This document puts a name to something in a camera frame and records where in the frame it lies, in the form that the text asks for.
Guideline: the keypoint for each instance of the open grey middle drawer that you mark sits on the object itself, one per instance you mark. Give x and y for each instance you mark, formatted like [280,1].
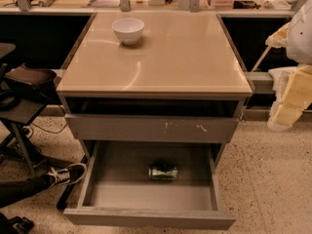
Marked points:
[118,192]

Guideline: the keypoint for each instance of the white ceramic bowl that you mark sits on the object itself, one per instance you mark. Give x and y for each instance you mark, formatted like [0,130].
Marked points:
[128,31]

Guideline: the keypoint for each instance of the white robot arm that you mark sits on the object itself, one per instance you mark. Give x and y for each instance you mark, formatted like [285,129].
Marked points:
[296,37]

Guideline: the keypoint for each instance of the black sneaker with white laces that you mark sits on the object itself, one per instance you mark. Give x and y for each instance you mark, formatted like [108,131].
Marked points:
[66,176]

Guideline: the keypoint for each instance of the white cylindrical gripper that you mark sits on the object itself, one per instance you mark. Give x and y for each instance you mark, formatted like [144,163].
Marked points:
[300,38]

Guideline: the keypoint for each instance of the closed grey top drawer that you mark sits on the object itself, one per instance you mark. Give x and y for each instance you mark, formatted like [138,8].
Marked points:
[152,128]

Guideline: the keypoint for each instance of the grey drawer cabinet with counter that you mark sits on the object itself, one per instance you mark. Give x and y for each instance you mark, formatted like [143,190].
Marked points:
[183,65]

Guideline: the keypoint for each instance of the dark brown bag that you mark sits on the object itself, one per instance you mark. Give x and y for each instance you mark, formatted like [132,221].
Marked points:
[32,84]

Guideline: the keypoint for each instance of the green soda can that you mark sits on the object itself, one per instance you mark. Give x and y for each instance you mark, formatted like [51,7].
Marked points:
[162,172]

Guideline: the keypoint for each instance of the black office chair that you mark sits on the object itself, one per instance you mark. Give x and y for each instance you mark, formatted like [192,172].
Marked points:
[17,112]

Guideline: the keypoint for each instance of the white stick with black tip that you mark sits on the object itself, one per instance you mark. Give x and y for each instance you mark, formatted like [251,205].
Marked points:
[259,61]

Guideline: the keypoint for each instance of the black trouser leg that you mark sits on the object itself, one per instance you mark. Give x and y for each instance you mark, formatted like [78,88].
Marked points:
[14,191]

